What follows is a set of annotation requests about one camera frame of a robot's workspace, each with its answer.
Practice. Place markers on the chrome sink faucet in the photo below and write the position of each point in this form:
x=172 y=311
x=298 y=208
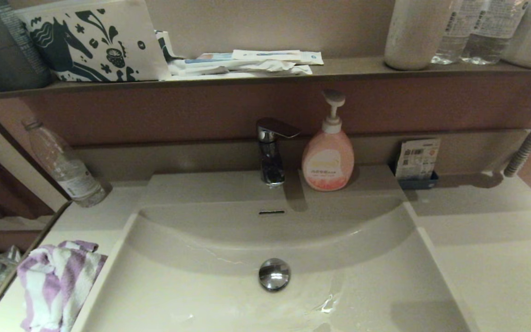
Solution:
x=270 y=161

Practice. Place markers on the purple white striped towel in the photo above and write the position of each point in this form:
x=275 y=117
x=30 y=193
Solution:
x=49 y=286

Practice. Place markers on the white sink basin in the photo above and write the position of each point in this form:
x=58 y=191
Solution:
x=362 y=276

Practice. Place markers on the pink soap pump bottle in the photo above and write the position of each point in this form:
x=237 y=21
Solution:
x=327 y=161

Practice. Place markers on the crumpled white plastic wrapper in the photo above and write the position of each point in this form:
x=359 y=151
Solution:
x=265 y=68

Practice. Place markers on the chrome drain stopper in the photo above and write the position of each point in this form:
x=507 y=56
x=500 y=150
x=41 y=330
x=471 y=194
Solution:
x=274 y=275

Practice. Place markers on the blue white toothbrush packet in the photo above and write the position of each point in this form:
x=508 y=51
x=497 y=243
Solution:
x=210 y=58

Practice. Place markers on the dark blue soap tray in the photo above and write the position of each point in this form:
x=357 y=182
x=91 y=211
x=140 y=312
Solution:
x=415 y=184

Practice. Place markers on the white printed sachet packet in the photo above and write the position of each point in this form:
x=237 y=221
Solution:
x=416 y=159

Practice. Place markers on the white pouch with horse print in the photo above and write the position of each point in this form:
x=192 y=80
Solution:
x=145 y=46

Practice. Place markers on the clear plastic bottle without cap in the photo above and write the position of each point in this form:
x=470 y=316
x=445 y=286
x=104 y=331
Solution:
x=74 y=180

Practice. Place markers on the white smooth cylindrical container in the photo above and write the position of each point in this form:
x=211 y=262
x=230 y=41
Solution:
x=413 y=37

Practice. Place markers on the clear labelled water bottle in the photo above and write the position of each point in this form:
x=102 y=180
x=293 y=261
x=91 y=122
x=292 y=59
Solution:
x=489 y=41
x=454 y=46

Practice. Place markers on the brown wall shelf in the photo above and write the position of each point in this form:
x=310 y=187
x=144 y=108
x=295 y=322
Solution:
x=348 y=68

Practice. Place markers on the beige counter side rail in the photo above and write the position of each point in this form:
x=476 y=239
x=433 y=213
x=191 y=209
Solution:
x=39 y=236

